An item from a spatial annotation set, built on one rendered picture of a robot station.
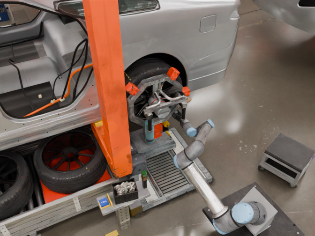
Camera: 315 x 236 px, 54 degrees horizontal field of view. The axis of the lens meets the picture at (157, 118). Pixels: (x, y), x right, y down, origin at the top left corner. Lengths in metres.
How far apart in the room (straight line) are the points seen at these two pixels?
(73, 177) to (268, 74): 3.37
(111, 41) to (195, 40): 1.18
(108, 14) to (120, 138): 0.98
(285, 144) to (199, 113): 1.20
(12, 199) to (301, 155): 2.71
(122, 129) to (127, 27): 0.80
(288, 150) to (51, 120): 2.31
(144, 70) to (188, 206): 1.39
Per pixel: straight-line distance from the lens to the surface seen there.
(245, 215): 2.52
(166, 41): 2.75
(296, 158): 3.40
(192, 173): 2.54
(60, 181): 2.90
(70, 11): 2.41
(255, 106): 4.38
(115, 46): 1.93
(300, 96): 4.78
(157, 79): 2.75
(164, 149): 3.46
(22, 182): 2.97
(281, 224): 2.95
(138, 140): 3.43
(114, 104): 2.17
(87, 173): 2.88
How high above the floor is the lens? 2.73
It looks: 43 degrees down
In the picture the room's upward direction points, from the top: straight up
